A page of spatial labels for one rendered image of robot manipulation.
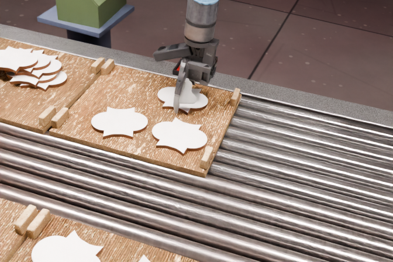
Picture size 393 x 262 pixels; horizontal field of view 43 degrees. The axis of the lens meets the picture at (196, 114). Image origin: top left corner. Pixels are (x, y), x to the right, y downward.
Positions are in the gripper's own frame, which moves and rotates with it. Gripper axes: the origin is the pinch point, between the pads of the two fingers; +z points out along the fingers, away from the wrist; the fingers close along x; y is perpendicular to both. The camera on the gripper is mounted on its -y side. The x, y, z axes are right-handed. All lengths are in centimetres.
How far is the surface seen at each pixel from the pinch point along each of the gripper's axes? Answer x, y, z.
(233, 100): 2.4, 13.6, -2.4
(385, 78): 205, 83, 89
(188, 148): -19.6, 8.4, -0.7
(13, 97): -16.8, -42.4, 3.1
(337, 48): 233, 49, 91
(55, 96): -12.2, -32.4, 2.5
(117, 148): -25.3, -7.8, 1.2
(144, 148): -22.7, -1.9, 0.8
